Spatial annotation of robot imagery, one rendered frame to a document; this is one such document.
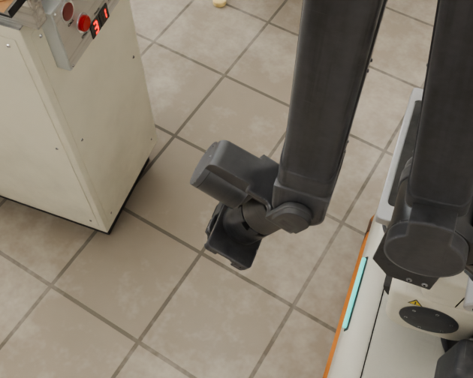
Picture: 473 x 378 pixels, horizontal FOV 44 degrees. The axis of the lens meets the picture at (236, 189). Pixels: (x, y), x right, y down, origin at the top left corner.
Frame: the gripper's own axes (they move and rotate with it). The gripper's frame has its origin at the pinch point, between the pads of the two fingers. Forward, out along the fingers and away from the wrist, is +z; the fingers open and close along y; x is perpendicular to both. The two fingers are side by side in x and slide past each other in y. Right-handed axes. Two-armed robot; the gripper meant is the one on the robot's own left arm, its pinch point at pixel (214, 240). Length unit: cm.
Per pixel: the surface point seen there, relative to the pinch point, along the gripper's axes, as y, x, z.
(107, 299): -7, 3, 85
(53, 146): -21, -28, 47
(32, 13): -22.0, -39.7, 8.9
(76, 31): -30.6, -34.4, 19.2
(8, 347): 14, -13, 94
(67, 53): -26.6, -33.6, 20.7
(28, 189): -21, -30, 79
